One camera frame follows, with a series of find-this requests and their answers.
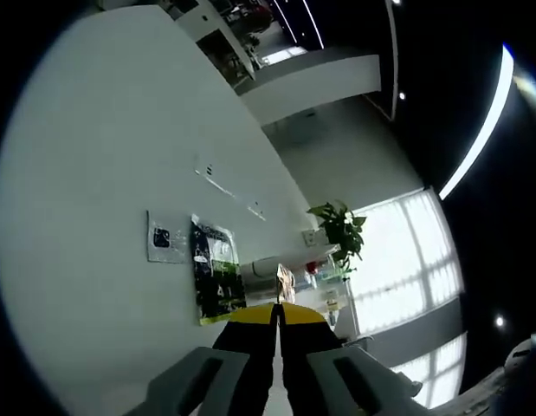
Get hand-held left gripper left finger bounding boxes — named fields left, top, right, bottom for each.
left=128, top=302, right=280, bottom=416

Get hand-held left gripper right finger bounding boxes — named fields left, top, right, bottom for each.
left=278, top=302, right=429, bottom=416

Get small gold packet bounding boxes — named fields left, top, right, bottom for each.
left=274, top=262, right=297, bottom=305

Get green and black packet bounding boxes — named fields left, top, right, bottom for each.
left=190, top=213, right=248, bottom=327

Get green potted plant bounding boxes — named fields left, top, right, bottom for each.
left=301, top=198, right=368, bottom=275

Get clear packet with dark square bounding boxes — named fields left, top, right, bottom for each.
left=145, top=210, right=195, bottom=264

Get large bright window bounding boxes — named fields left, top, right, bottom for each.
left=349, top=190, right=468, bottom=398

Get white chest device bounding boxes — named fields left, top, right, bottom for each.
left=504, top=332, right=536, bottom=374

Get curved ceiling light strip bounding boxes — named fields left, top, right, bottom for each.
left=438, top=42, right=515, bottom=200

